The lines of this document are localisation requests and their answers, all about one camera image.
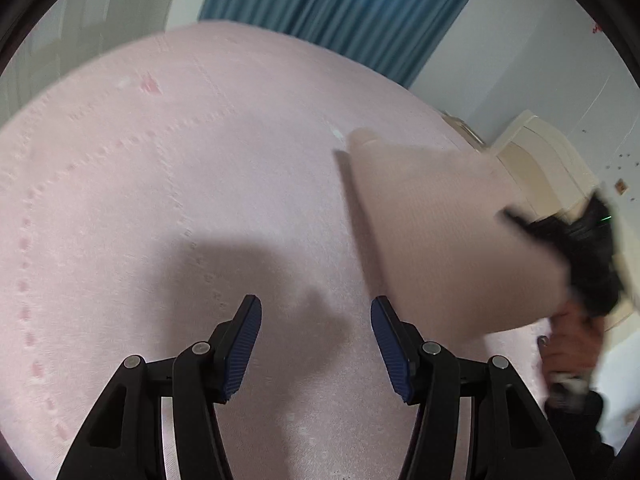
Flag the pink knit sweater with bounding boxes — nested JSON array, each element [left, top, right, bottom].
[[348, 129, 570, 349]]

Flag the person's right hand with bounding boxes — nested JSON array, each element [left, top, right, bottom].
[[540, 300, 605, 387]]

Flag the black jacket sleeve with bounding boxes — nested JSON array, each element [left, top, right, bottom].
[[544, 390, 615, 479]]

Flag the cream wooden headboard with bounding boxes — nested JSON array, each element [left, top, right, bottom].
[[490, 110, 639, 344]]

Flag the pink patterned bed sheet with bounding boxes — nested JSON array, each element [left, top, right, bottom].
[[0, 19, 557, 480]]

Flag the blue curtain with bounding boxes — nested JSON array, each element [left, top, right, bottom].
[[200, 0, 469, 88]]

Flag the white wardrobe with red decals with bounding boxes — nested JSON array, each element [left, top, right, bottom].
[[1, 0, 171, 122]]

